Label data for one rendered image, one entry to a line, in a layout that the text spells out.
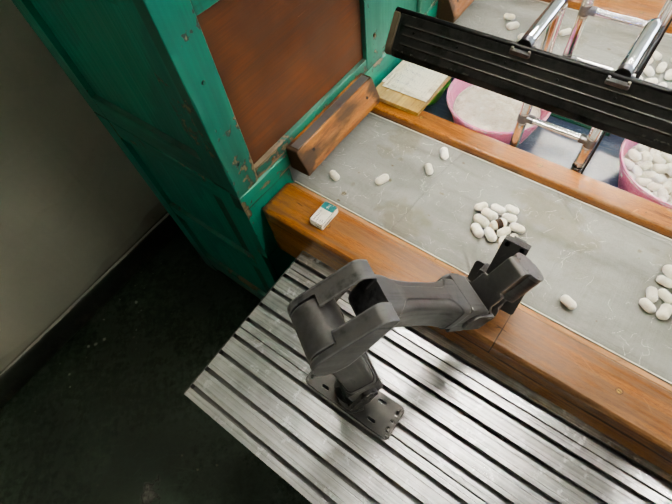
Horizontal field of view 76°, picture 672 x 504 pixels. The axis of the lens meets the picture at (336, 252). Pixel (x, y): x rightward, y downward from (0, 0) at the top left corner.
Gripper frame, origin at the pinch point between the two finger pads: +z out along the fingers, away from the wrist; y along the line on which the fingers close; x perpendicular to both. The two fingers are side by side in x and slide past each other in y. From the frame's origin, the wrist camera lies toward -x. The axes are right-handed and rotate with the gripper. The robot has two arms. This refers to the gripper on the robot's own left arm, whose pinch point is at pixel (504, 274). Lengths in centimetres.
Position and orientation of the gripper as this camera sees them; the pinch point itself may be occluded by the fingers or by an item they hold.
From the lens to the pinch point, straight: 94.0
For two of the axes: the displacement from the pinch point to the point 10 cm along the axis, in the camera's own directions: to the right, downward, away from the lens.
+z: 5.2, -2.2, 8.2
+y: -8.0, -4.7, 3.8
